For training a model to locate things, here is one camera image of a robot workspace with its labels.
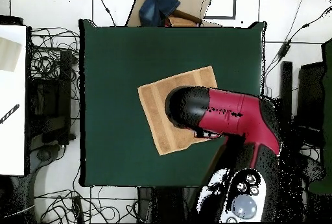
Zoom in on tan terry towel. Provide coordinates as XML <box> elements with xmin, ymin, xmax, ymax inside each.
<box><xmin>137</xmin><ymin>65</ymin><xmax>224</xmax><ymax>156</ymax></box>

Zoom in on dark green table cloth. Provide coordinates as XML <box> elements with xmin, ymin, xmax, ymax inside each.
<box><xmin>78</xmin><ymin>18</ymin><xmax>267</xmax><ymax>188</ymax></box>

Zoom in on dark brown garment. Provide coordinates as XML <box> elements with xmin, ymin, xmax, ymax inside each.
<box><xmin>171</xmin><ymin>8</ymin><xmax>204</xmax><ymax>25</ymax></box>

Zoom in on blue jeans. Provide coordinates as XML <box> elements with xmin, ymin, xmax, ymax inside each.
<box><xmin>138</xmin><ymin>0</ymin><xmax>182</xmax><ymax>27</ymax></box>

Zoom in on black equipment rack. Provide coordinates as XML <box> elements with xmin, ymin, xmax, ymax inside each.
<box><xmin>27</xmin><ymin>48</ymin><xmax>75</xmax><ymax>147</ymax></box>

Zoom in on black power strip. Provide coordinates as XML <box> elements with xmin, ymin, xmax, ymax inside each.
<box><xmin>72</xmin><ymin>195</ymin><xmax>84</xmax><ymax>223</ymax></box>

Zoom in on black office chair base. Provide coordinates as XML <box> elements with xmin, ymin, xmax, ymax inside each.
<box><xmin>25</xmin><ymin>143</ymin><xmax>63</xmax><ymax>186</ymax></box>

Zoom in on black striped pen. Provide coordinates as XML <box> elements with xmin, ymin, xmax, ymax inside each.
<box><xmin>0</xmin><ymin>103</ymin><xmax>21</xmax><ymax>125</ymax></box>

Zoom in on white desk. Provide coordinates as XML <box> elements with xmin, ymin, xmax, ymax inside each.
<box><xmin>0</xmin><ymin>25</ymin><xmax>28</xmax><ymax>177</ymax></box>

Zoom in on dark green fabric furniture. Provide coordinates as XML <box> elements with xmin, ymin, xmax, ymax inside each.
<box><xmin>308</xmin><ymin>38</ymin><xmax>332</xmax><ymax>196</ymax></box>

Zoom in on beige paper sheet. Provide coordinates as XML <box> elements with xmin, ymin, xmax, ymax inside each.
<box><xmin>0</xmin><ymin>36</ymin><xmax>23</xmax><ymax>73</ymax></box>

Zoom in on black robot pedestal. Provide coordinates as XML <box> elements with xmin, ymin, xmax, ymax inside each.
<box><xmin>137</xmin><ymin>186</ymin><xmax>199</xmax><ymax>223</ymax></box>

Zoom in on black cable with adapter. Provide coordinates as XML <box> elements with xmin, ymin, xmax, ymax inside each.
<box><xmin>264</xmin><ymin>5</ymin><xmax>332</xmax><ymax>79</ymax></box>

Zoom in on black metal frame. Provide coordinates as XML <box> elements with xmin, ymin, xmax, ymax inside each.
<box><xmin>279</xmin><ymin>60</ymin><xmax>325</xmax><ymax>147</ymax></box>

